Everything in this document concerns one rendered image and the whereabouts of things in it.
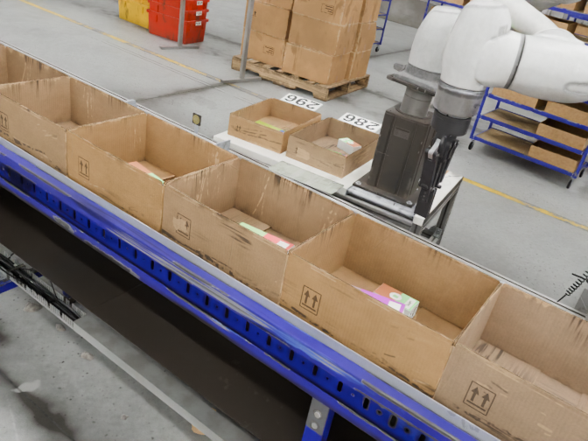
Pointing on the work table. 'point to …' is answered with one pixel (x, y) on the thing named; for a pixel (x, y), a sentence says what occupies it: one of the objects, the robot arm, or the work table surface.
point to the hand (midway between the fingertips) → (425, 200)
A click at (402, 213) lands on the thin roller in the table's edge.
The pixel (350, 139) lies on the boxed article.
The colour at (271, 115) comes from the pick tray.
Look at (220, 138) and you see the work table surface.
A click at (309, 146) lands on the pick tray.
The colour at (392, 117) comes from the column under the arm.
